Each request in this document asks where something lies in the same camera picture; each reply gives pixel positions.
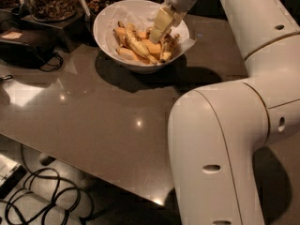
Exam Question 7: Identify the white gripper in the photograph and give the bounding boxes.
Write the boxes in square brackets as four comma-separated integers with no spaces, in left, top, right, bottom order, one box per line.
[149,0,198,44]

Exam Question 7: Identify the spotted banana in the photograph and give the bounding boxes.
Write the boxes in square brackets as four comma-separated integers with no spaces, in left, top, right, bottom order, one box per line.
[144,27,179,63]
[125,23,158,65]

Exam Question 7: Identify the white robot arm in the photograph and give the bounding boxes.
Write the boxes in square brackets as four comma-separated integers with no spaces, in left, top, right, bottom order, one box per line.
[168,0,300,225]

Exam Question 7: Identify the white paper bowl liner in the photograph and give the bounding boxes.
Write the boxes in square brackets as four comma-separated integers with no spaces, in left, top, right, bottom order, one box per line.
[104,0,197,55]

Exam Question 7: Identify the orange banana pieces pile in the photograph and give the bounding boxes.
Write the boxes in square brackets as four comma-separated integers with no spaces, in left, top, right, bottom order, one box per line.
[113,23,161,65]

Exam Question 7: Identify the white ceramic bowl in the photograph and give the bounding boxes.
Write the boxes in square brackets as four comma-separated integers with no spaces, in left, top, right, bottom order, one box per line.
[93,8,195,74]

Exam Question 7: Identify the black display stand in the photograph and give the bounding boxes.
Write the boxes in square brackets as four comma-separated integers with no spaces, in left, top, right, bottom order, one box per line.
[21,9,92,53]

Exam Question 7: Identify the tray of nuts centre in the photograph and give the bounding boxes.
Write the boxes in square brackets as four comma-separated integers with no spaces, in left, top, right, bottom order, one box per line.
[27,0,77,22]

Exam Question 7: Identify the black card terminal device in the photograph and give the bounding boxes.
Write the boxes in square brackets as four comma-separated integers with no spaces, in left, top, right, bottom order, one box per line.
[0,29,56,69]

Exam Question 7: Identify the box on floor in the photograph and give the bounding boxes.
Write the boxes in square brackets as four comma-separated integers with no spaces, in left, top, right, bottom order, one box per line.
[0,155,26,199]

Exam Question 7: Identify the black cable on table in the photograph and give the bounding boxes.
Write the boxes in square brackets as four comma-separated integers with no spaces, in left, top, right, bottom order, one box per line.
[29,45,65,73]

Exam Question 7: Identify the black floor cables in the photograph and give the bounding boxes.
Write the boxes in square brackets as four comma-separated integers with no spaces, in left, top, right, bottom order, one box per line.
[0,143,126,225]

